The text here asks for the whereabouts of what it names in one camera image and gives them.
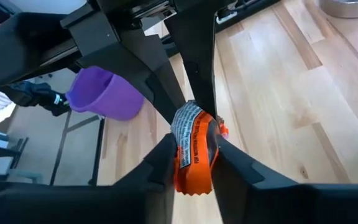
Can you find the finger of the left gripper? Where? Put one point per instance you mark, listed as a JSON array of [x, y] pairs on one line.
[[199, 62], [148, 68]]

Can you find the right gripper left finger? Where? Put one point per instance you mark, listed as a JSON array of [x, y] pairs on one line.
[[154, 177]]

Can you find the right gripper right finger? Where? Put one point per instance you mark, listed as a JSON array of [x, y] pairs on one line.
[[241, 183]]

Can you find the orange Reese's pack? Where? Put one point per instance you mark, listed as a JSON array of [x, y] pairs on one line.
[[194, 155]]

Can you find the purple plastic bucket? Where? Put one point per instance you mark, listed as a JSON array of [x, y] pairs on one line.
[[110, 99]]

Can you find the dark grey side table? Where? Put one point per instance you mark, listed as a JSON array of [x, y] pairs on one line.
[[2, 155]]

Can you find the white shade silver table lamp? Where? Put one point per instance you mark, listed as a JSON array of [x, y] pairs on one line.
[[350, 7]]

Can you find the silver mounting bracket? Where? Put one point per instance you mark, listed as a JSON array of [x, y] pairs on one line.
[[227, 18]]

